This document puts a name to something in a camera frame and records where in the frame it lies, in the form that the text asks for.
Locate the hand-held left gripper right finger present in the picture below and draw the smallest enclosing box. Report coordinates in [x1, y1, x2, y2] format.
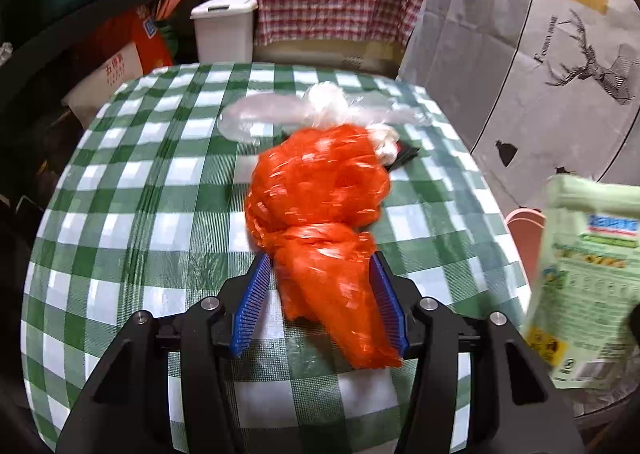
[370, 251, 586, 454]

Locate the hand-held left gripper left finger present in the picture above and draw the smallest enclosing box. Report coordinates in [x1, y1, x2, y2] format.
[55, 254, 272, 454]

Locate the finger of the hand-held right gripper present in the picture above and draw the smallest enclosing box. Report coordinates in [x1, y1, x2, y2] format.
[626, 303, 640, 351]

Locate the green snack packet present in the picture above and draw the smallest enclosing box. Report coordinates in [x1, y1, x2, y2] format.
[522, 174, 640, 391]

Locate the orange plastic bag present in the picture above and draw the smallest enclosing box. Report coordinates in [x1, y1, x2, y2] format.
[244, 124, 404, 370]

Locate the black foil wrapper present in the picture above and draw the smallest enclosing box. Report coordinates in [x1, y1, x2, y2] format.
[387, 143, 421, 169]

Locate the white trash bin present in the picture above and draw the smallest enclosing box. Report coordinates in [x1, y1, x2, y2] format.
[190, 0, 259, 65]

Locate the green checkered tablecloth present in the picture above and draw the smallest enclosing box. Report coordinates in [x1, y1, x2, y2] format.
[21, 61, 533, 454]

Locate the clear plastic bag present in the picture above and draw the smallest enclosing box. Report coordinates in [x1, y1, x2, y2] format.
[219, 82, 428, 159]

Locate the white cardboard box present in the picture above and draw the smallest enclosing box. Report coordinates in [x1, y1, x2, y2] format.
[64, 41, 147, 129]

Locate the deer print cloth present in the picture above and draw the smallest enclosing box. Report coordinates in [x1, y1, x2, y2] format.
[397, 0, 640, 215]

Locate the orange sack blue label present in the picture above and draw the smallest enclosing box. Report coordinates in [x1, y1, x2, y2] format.
[114, 6, 175, 75]

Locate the black shelf rack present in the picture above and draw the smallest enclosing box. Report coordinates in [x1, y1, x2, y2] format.
[0, 0, 213, 215]

